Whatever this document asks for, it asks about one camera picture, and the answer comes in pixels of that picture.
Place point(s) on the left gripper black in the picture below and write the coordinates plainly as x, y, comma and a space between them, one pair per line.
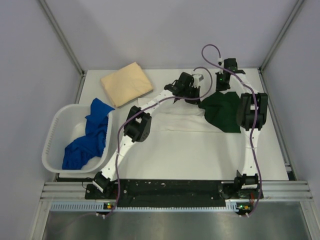
196, 90

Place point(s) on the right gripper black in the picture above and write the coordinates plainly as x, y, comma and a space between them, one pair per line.
218, 87

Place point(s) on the white and green t shirt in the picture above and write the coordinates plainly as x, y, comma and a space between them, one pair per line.
215, 114

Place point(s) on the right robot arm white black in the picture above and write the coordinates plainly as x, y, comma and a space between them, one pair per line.
251, 116

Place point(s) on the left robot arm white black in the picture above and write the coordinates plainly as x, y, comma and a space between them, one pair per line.
137, 126

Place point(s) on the folded beige t shirt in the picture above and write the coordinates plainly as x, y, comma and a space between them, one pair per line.
126, 84

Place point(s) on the white plastic laundry basket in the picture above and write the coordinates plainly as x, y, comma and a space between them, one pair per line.
67, 125

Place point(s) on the blue t shirt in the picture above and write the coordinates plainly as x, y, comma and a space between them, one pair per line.
79, 152

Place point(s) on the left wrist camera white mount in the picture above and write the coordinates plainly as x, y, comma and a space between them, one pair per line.
197, 78

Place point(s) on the grey slotted cable duct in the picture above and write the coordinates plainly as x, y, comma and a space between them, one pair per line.
106, 207

